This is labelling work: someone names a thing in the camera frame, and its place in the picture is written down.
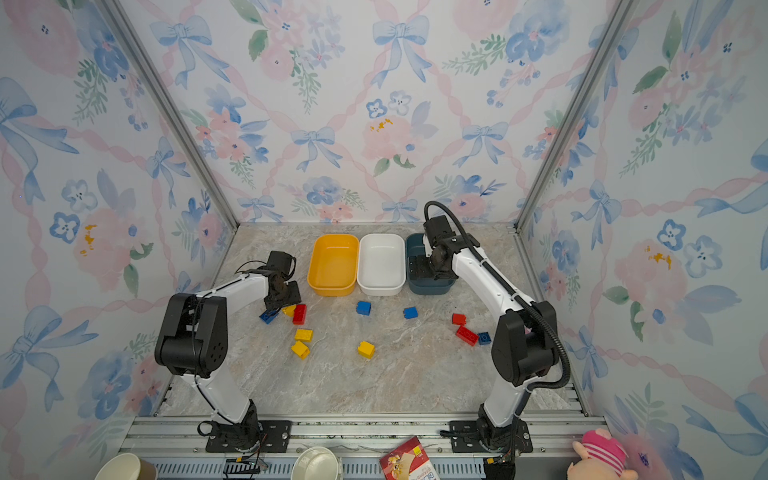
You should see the dark teal plastic bin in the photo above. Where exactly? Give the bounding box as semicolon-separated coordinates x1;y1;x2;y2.
405;233;455;296

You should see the blue lego brick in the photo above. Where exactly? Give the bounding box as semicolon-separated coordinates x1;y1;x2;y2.
356;301;372;316
259;310;280;325
403;307;419;319

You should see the yellow plastic bin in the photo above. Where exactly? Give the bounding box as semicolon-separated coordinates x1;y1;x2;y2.
307;234;359;297

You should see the white plastic bin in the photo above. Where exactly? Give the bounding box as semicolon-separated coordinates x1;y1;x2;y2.
356;233;406;296

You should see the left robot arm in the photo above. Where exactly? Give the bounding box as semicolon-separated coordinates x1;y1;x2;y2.
154;268;301;453

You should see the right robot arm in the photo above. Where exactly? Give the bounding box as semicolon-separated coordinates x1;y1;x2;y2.
424;231;571;452

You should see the red lego brick left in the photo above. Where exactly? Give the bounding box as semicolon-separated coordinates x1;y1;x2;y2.
292;304;307;325

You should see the yellow lego brick upper left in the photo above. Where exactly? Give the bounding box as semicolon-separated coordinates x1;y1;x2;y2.
294;329;313;343

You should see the yellow lego brick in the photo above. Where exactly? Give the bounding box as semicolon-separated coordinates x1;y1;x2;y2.
291;340;310;360
294;329;313;343
357;341;376;360

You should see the yellow lego brick lower left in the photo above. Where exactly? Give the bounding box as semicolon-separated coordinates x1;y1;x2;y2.
291;340;310;360

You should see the long red lego brick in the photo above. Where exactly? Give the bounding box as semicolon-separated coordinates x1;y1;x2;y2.
456;325;479;346

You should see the yellow lego brick centre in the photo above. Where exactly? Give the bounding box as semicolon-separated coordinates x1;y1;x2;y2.
357;341;376;360

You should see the white paper cup centre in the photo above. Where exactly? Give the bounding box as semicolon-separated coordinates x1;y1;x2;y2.
290;447;343;480

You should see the red snack box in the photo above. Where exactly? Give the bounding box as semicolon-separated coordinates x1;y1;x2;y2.
379;436;440;480

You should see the paper cup left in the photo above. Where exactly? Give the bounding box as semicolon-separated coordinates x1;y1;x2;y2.
95;453;158;480

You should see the pink plush toy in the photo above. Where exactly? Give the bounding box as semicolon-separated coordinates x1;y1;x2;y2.
566;428;639;480

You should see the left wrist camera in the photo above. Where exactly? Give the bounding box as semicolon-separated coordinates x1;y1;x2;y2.
265;250;297;280

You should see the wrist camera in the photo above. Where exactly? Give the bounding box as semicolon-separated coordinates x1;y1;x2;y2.
423;215;456;246
265;250;297;280

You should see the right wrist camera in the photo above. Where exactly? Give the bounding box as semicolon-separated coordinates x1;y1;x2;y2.
423;215;456;246

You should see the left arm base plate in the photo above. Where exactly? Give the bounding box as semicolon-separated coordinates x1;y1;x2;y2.
198;420;293;454

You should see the black corrugated cable right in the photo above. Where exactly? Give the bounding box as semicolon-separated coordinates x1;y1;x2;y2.
423;200;572;391

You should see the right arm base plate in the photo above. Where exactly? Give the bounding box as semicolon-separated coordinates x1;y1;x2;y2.
439;419;533;455

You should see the aluminium rail frame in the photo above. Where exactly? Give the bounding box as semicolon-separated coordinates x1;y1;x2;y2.
120;410;607;479

